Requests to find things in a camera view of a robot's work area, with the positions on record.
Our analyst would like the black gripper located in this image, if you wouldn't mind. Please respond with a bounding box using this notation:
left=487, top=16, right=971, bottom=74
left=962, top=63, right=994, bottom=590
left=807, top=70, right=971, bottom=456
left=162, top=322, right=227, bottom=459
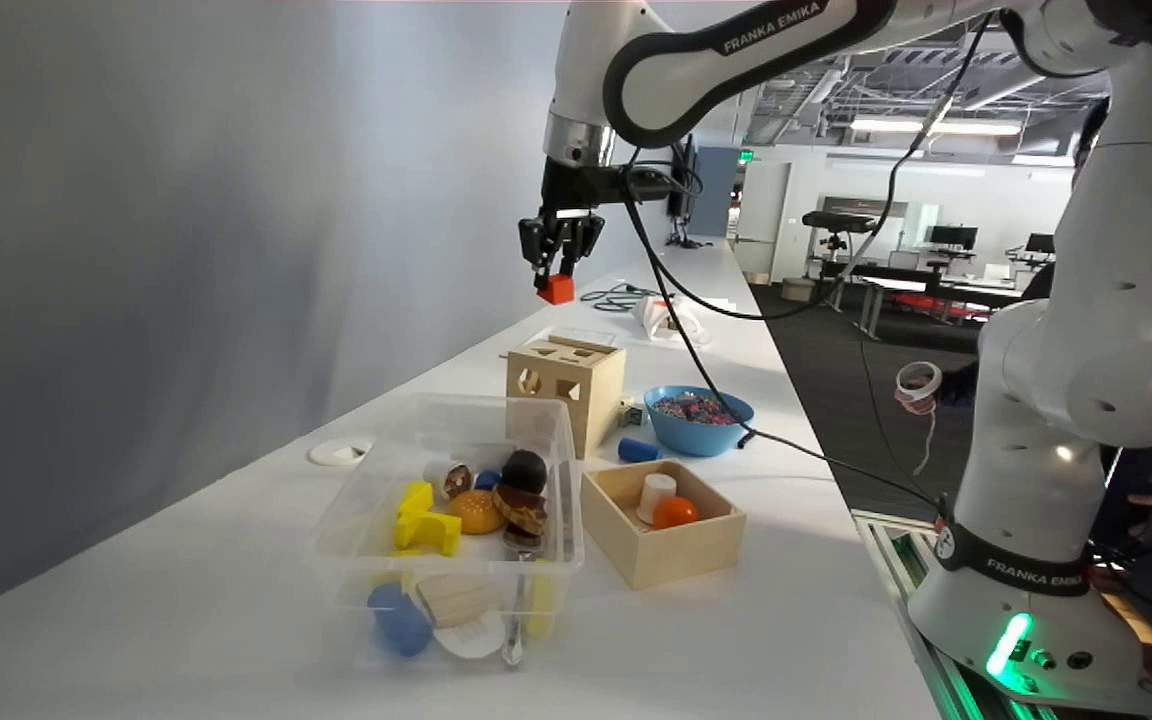
left=517, top=161, right=675, bottom=289

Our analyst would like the orange block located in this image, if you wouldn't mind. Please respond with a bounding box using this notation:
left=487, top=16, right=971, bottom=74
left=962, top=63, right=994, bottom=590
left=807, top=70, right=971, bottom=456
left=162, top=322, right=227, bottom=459
left=535, top=277, right=576, bottom=303

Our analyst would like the clear plastic container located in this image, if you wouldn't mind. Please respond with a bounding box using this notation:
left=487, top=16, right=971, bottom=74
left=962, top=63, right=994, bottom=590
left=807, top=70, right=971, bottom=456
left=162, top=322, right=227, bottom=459
left=311, top=392, right=583, bottom=670

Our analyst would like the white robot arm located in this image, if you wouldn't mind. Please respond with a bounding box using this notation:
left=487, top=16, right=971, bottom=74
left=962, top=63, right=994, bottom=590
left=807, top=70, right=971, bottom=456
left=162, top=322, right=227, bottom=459
left=522, top=0, right=1152, bottom=716

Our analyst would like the wooden shape sorter box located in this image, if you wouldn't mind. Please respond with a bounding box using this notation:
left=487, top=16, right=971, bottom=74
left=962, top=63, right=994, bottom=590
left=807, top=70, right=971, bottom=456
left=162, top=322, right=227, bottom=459
left=504, top=338, right=629, bottom=456

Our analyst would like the blue cylinder block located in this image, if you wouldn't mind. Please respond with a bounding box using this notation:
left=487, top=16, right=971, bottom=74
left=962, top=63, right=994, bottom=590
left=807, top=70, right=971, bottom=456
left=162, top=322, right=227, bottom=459
left=618, top=442, right=659, bottom=465

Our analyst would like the white cylinder block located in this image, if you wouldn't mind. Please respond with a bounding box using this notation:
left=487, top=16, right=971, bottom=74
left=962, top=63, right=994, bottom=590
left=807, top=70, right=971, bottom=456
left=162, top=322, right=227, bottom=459
left=637, top=471, right=675, bottom=525

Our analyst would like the open wooden tray box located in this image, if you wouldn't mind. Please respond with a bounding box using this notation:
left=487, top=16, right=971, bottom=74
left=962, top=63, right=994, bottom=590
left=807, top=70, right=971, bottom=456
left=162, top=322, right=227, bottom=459
left=581, top=459, right=744, bottom=593

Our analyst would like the yellow toy block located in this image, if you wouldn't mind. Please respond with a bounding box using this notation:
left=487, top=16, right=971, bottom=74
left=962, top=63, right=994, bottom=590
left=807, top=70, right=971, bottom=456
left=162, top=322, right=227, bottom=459
left=394, top=481, right=461, bottom=558

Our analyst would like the blue toy block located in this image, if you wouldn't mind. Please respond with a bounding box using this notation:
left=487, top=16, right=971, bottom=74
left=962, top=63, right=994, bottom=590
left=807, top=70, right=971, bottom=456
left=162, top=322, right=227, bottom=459
left=370, top=585, right=433, bottom=657

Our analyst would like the blue bowl of beads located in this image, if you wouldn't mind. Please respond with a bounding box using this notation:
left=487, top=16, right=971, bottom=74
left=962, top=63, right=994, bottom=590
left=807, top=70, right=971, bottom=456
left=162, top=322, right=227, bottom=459
left=644, top=386, right=752, bottom=456

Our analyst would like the orange ball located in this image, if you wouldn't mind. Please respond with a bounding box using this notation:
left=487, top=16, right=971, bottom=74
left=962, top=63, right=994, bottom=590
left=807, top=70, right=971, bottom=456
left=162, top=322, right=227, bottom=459
left=653, top=498, right=697, bottom=528

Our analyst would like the white round disc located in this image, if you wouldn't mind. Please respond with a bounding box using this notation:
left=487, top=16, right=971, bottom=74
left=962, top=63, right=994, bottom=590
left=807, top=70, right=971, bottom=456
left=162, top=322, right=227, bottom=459
left=309, top=442, right=370, bottom=469

